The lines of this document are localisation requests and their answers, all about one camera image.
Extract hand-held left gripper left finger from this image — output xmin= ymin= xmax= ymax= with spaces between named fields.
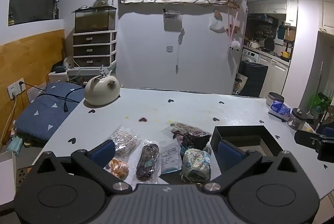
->
xmin=27 ymin=140 xmax=132 ymax=194

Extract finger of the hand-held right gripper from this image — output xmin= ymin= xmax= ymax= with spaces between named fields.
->
xmin=294 ymin=129 xmax=322 ymax=148

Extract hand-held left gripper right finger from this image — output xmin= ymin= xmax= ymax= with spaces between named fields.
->
xmin=205 ymin=140 xmax=304 ymax=192

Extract peach satin scrunchie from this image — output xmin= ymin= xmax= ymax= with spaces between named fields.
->
xmin=106 ymin=157 xmax=129 ymax=179

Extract clear bag beige hair ties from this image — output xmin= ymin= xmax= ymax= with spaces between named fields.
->
xmin=109 ymin=124 xmax=142 ymax=159

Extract black cardboard box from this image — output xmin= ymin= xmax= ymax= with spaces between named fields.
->
xmin=210 ymin=125 xmax=283 ymax=159

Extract blue floral scrunchie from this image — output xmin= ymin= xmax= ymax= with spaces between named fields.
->
xmin=181 ymin=148 xmax=211 ymax=183

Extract bag of dark lace scrunchies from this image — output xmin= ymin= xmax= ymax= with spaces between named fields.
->
xmin=169 ymin=122 xmax=212 ymax=152

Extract clear bag brown hair ties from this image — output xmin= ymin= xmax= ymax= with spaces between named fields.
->
xmin=136 ymin=139 xmax=163 ymax=184

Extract white and blue packet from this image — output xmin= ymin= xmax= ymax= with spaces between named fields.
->
xmin=160 ymin=142 xmax=183 ymax=175

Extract glass jar with black lid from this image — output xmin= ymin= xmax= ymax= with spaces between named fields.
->
xmin=289 ymin=108 xmax=308 ymax=131

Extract green plastic bag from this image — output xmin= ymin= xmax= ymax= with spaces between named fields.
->
xmin=309 ymin=93 xmax=332 ymax=115

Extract blue tissue pack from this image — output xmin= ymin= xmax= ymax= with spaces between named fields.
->
xmin=269 ymin=100 xmax=291 ymax=116

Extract round metal tin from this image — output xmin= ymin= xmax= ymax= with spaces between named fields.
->
xmin=266 ymin=92 xmax=285 ymax=107

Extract cream cat plush toy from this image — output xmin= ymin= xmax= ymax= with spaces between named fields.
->
xmin=83 ymin=75 xmax=121 ymax=106

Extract cartoon print bag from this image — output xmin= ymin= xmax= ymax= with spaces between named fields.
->
xmin=233 ymin=75 xmax=248 ymax=95

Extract blue triangle print mattress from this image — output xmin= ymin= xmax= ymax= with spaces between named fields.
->
xmin=14 ymin=82 xmax=85 ymax=141

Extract black chair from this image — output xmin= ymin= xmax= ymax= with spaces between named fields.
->
xmin=237 ymin=60 xmax=269 ymax=98

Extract teal small box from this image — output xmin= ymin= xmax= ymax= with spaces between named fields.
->
xmin=6 ymin=135 xmax=25 ymax=157

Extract white storage box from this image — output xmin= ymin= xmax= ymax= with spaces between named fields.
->
xmin=0 ymin=151 xmax=17 ymax=201

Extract white washing machine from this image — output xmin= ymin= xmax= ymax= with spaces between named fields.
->
xmin=241 ymin=48 xmax=260 ymax=63

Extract white drawer cabinet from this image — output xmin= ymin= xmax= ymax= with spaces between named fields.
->
xmin=72 ymin=30 xmax=117 ymax=68

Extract white kitchen cabinet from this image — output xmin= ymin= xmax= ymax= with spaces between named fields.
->
xmin=285 ymin=0 xmax=298 ymax=27

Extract white hanging bag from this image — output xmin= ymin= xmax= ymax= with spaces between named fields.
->
xmin=209 ymin=11 xmax=226 ymax=34

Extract glass fish tank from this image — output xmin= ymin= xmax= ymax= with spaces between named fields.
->
xmin=74 ymin=6 xmax=117 ymax=34

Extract black power cable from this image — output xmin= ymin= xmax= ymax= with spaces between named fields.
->
xmin=25 ymin=83 xmax=84 ymax=113

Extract wall power outlet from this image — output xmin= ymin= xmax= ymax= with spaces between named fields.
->
xmin=7 ymin=79 xmax=27 ymax=99

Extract pink hanging straps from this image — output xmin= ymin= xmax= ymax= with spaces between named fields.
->
xmin=226 ymin=8 xmax=240 ymax=44

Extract grey hanging cord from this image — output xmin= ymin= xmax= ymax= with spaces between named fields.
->
xmin=174 ymin=28 xmax=186 ymax=74

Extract clear wall pouch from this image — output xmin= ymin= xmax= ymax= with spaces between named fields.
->
xmin=163 ymin=10 xmax=182 ymax=31

